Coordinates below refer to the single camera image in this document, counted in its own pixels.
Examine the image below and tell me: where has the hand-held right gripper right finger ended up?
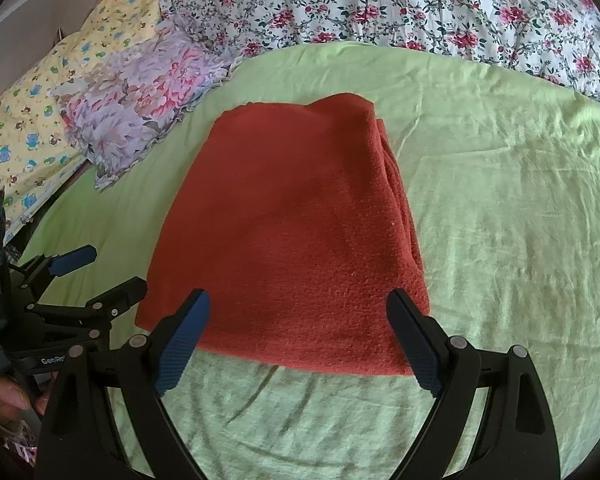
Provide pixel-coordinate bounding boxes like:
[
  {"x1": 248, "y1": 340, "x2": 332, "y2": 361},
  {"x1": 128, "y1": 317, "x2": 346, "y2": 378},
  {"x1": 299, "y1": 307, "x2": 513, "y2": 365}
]
[{"x1": 386, "y1": 287, "x2": 561, "y2": 480}]

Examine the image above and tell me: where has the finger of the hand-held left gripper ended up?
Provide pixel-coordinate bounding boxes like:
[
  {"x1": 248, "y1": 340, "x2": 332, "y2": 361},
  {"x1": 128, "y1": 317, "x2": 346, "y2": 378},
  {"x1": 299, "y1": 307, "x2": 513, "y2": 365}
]
[
  {"x1": 10, "y1": 244, "x2": 99, "y2": 307},
  {"x1": 34, "y1": 275, "x2": 149, "y2": 334}
]

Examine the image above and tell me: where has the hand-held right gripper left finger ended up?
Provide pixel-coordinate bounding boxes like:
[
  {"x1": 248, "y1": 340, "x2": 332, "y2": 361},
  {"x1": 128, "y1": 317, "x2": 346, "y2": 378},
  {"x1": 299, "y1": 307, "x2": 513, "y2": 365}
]
[{"x1": 34, "y1": 288, "x2": 212, "y2": 480}]

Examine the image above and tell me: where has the red knitted sweater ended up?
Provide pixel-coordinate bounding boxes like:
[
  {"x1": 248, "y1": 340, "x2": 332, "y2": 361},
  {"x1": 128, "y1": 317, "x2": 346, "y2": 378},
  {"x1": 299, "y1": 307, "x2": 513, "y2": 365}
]
[{"x1": 134, "y1": 92, "x2": 432, "y2": 378}]

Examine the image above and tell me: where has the person's left hand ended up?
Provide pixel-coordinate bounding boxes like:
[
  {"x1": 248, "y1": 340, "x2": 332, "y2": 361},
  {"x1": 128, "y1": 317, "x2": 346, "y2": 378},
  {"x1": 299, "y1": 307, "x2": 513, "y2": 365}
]
[{"x1": 0, "y1": 370, "x2": 56, "y2": 436}]

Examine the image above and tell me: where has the green bed sheet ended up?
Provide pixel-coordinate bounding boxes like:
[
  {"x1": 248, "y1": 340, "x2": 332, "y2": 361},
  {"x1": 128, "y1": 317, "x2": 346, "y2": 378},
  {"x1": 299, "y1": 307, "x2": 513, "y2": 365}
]
[{"x1": 17, "y1": 40, "x2": 600, "y2": 480}]

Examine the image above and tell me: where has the yellow printed pillow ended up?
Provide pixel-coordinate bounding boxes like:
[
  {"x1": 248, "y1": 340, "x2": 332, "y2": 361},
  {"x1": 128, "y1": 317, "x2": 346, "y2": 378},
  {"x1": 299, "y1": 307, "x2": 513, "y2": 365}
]
[{"x1": 0, "y1": 0, "x2": 165, "y2": 247}]

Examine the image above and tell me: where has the lilac floral pillow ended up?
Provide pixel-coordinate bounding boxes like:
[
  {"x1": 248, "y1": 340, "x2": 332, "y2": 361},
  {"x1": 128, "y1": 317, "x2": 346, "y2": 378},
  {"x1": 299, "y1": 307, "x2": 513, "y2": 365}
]
[{"x1": 59, "y1": 26, "x2": 245, "y2": 194}]

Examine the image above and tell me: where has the white floral quilt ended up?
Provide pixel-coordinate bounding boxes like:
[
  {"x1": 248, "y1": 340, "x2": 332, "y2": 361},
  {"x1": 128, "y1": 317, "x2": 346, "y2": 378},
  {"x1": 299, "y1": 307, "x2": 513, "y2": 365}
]
[{"x1": 157, "y1": 0, "x2": 600, "y2": 112}]

